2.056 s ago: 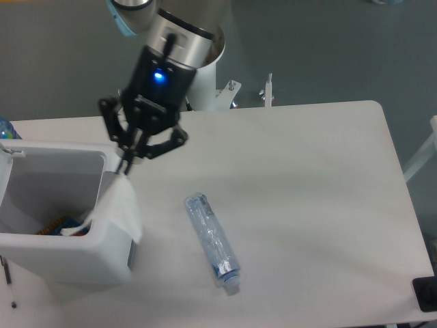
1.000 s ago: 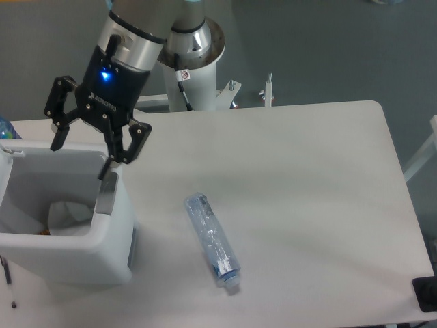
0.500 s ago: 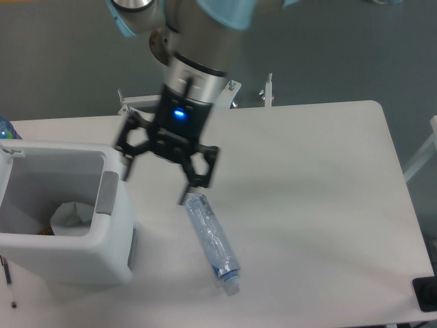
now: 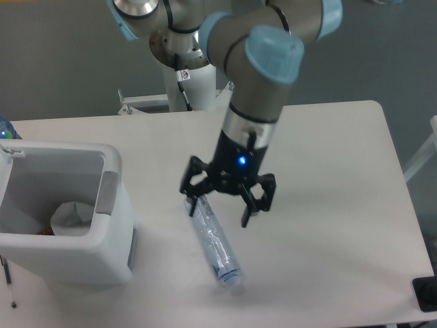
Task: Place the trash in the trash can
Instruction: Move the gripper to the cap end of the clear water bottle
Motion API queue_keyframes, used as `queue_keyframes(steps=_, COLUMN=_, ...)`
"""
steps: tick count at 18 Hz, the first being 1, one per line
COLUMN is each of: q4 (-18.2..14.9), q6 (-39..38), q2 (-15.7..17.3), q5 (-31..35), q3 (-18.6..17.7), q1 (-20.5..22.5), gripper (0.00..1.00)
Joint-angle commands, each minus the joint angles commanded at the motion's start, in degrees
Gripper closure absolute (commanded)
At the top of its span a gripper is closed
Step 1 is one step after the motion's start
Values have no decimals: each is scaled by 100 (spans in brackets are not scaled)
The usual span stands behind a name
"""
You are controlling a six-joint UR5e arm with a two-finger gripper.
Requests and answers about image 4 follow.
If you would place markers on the crushed clear plastic bottle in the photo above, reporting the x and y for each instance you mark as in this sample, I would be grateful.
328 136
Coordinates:
216 247

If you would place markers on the black pen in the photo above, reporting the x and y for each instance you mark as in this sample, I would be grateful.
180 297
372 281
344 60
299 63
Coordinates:
8 279

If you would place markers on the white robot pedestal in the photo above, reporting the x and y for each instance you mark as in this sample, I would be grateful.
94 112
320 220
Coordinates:
190 79

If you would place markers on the colourful snack wrapper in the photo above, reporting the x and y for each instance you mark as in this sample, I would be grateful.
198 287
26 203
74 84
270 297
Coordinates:
47 231

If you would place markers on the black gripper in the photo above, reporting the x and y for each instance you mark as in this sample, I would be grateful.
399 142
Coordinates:
239 164

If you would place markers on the white plastic trash can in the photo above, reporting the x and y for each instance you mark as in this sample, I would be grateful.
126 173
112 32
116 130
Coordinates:
36 178

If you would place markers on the black table clamp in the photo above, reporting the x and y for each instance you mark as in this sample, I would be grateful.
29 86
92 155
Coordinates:
425 291

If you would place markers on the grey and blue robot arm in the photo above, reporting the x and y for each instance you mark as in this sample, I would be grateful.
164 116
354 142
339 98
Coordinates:
260 52

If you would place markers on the blue water bottle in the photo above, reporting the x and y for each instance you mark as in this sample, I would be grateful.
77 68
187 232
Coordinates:
7 130

